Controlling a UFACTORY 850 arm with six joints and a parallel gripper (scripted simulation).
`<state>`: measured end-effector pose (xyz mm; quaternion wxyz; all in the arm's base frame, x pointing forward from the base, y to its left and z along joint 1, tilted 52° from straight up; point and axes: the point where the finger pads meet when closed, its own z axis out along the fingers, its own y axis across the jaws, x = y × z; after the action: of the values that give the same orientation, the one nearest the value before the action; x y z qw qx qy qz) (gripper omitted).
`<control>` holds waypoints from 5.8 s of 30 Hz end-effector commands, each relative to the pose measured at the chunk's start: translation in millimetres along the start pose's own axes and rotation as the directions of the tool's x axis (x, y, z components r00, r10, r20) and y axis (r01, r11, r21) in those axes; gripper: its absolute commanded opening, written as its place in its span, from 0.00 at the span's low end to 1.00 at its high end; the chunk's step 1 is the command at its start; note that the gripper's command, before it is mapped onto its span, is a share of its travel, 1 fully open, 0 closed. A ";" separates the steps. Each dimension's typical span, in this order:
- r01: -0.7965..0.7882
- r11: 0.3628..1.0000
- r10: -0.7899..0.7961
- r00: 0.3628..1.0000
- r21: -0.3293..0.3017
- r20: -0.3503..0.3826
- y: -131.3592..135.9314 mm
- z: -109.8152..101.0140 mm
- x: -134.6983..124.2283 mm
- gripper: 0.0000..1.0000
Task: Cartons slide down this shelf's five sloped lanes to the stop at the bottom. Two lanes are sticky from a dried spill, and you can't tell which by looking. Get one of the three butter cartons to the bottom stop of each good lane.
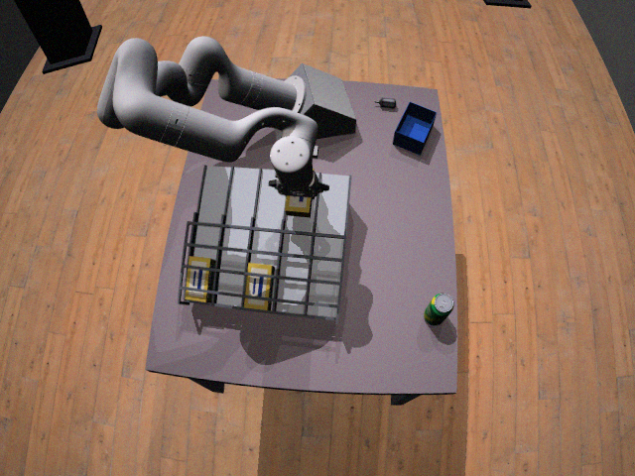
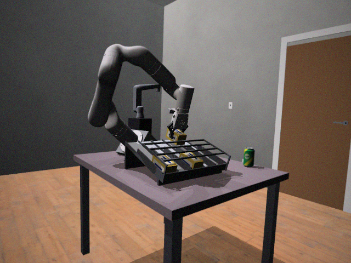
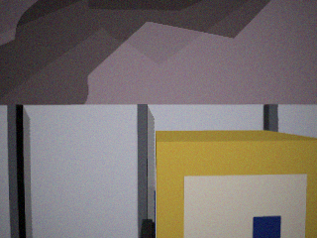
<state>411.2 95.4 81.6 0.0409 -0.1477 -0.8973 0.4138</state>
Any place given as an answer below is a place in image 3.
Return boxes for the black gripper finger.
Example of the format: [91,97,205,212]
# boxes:
[141,219,156,238]

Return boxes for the yellow carton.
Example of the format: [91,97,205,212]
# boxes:
[155,130,317,238]

